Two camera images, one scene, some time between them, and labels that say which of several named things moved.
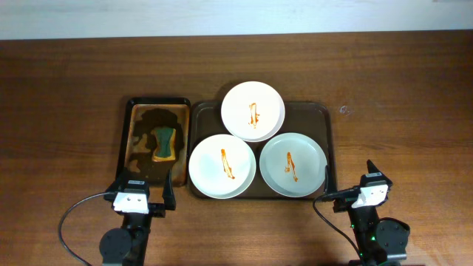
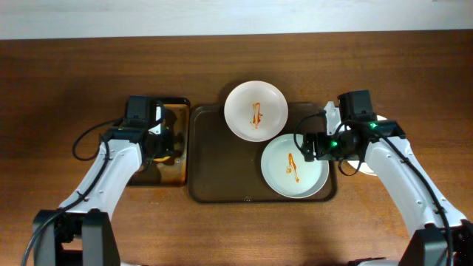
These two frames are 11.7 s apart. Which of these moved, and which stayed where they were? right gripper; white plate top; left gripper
Moved: left gripper; right gripper
Stayed: white plate top
